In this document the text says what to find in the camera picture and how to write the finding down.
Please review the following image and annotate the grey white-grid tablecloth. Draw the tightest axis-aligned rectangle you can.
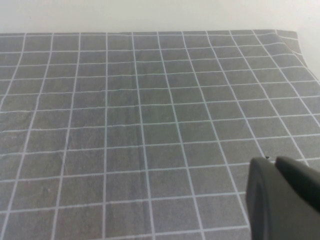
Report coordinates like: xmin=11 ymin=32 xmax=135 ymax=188
xmin=0 ymin=29 xmax=320 ymax=240

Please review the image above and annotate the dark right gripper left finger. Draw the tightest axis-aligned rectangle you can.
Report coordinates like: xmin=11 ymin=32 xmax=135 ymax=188
xmin=245 ymin=156 xmax=320 ymax=240

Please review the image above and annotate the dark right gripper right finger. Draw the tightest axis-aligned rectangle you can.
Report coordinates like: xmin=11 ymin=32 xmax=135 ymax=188
xmin=274 ymin=155 xmax=320 ymax=218

